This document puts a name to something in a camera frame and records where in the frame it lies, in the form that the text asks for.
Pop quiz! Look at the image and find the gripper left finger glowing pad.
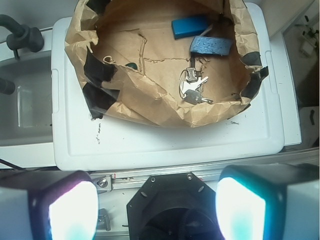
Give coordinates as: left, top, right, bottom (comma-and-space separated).
0, 170, 99, 240

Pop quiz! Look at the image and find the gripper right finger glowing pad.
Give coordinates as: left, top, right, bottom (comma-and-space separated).
216, 163, 320, 240

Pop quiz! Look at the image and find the blue sponge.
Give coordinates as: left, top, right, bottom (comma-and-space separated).
190, 36, 233, 56

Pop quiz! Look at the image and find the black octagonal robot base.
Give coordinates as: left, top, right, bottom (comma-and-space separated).
126, 175, 223, 240

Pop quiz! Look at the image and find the white plastic bin lid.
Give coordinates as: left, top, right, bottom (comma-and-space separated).
51, 2, 285, 171

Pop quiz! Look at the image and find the white toy sink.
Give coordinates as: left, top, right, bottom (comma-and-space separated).
0, 30, 55, 168

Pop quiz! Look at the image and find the silver key bunch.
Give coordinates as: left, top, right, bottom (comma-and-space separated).
179, 67, 214, 105

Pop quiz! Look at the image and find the dark grey faucet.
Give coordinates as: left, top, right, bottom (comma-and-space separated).
0, 14, 45, 60

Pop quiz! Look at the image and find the crumpled brown paper bag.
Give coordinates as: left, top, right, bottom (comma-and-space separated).
65, 0, 269, 128

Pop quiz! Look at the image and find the dark green rounded object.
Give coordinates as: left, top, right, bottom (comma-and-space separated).
125, 62, 138, 71

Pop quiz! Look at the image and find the blue rectangular block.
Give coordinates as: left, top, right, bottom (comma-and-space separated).
171, 15, 209, 40

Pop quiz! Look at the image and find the silver corner bracket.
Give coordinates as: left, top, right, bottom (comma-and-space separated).
97, 208, 111, 232

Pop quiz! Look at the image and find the aluminium extrusion rail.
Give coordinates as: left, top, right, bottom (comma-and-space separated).
88, 147, 320, 193

